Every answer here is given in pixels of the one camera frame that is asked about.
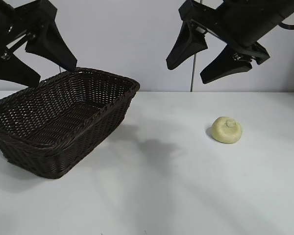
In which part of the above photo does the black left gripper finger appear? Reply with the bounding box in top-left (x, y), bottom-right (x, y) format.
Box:
top-left (0, 52), bottom-right (41, 88)
top-left (24, 19), bottom-right (78, 72)

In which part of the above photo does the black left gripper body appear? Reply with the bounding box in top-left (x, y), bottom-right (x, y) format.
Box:
top-left (0, 0), bottom-right (58, 59)

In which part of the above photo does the pale yellow egg yolk pastry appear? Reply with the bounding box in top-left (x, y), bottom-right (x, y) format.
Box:
top-left (211, 116), bottom-right (243, 144)

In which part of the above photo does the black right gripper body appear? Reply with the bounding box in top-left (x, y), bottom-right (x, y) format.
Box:
top-left (178, 0), bottom-right (294, 66)

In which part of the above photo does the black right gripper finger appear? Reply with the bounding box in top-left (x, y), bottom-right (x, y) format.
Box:
top-left (199, 46), bottom-right (252, 85)
top-left (166, 22), bottom-right (208, 71)

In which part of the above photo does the dark brown wicker basket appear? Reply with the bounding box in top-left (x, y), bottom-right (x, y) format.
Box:
top-left (0, 67), bottom-right (141, 180)

